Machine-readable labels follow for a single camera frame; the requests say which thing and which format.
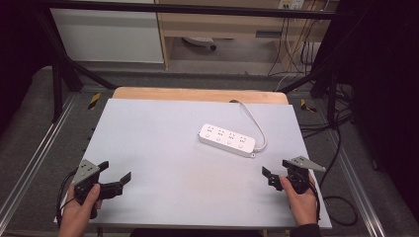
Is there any light wooden desk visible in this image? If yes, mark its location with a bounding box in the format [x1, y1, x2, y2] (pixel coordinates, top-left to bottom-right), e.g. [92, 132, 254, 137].
[153, 0, 340, 71]

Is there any black metal frame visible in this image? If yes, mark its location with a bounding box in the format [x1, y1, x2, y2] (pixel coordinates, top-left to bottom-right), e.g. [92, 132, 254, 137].
[31, 0, 355, 124]

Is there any bundle of hanging cables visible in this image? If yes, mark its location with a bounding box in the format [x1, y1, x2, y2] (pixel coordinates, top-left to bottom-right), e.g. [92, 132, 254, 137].
[267, 0, 332, 77]

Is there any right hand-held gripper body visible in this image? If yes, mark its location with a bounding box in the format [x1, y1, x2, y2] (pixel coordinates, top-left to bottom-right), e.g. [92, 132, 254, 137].
[268, 155, 327, 196]

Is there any light wooden board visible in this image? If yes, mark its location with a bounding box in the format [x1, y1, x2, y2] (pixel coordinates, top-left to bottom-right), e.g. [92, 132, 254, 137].
[111, 86, 290, 106]

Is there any white wall socket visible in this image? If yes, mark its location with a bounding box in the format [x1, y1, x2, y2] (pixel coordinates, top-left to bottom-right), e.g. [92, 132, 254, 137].
[278, 0, 305, 11]

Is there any white power strip cable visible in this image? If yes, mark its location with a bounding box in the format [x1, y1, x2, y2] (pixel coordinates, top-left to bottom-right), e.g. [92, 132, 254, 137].
[229, 99, 268, 153]

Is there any person's right hand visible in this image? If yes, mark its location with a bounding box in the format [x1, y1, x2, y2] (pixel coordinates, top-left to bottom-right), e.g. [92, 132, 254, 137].
[279, 174, 319, 227]

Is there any aluminium floor rail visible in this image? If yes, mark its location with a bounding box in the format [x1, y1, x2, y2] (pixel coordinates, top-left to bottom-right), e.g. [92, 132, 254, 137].
[327, 129, 388, 237]
[0, 93, 80, 228]

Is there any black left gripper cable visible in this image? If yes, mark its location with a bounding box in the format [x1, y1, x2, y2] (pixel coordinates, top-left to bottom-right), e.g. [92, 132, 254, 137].
[54, 168, 79, 227]

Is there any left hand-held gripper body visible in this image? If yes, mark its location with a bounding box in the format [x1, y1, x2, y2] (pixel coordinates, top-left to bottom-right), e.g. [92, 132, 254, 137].
[72, 159, 124, 220]

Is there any white power strip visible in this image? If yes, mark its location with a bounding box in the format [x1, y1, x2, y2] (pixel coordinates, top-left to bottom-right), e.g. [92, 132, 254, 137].
[197, 122, 257, 159]

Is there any person's dark right sleeve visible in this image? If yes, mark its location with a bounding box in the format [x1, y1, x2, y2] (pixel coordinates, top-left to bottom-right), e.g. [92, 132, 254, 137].
[295, 223, 322, 237]

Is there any black floor cable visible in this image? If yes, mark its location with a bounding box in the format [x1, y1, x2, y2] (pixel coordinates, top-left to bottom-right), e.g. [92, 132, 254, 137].
[297, 83, 360, 227]

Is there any white cabinet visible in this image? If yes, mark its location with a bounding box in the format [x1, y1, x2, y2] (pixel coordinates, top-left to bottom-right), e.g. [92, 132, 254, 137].
[49, 0, 165, 64]

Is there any white chair base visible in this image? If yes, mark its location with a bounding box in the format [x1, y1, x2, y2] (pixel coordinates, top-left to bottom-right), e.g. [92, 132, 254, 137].
[182, 36, 218, 51]

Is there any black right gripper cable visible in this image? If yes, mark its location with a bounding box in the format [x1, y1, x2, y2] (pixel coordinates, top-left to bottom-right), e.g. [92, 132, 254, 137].
[308, 180, 322, 222]

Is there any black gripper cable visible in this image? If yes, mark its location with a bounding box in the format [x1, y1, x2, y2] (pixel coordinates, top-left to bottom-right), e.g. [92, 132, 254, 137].
[54, 168, 79, 227]
[308, 180, 322, 222]

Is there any person's left hand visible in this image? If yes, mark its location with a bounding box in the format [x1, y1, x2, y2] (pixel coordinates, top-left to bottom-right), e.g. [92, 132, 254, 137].
[57, 183, 104, 237]

